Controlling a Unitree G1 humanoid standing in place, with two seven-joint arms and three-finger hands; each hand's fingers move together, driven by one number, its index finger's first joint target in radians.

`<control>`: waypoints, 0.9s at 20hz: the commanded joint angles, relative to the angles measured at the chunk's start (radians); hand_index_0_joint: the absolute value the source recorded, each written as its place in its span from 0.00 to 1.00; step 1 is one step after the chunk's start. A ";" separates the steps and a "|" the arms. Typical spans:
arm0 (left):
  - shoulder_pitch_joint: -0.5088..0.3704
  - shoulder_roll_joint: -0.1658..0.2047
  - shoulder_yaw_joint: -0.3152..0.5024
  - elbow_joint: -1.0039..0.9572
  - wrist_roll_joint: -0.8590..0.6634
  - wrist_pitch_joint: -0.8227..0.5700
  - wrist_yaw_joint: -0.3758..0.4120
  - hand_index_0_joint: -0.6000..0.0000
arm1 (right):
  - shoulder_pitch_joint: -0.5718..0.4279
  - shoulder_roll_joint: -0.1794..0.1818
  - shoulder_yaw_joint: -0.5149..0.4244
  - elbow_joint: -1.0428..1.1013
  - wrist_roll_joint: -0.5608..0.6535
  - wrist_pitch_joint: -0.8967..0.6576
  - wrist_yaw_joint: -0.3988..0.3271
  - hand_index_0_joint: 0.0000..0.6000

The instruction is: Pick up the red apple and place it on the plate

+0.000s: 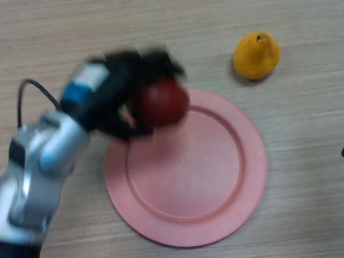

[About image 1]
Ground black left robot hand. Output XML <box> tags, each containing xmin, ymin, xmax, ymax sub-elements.
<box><xmin>59</xmin><ymin>47</ymin><xmax>189</xmax><ymax>142</ymax></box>

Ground red apple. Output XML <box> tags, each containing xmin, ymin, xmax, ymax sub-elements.
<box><xmin>138</xmin><ymin>76</ymin><xmax>191</xmax><ymax>127</ymax></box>

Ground pink round plate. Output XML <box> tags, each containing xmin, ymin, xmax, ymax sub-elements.
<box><xmin>104</xmin><ymin>88</ymin><xmax>268</xmax><ymax>249</ymax></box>

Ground yellow pear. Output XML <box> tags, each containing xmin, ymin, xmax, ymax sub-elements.
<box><xmin>233</xmin><ymin>31</ymin><xmax>282</xmax><ymax>81</ymax></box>

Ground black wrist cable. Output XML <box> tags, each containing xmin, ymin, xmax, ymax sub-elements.
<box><xmin>17</xmin><ymin>78</ymin><xmax>61</xmax><ymax>127</ymax></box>

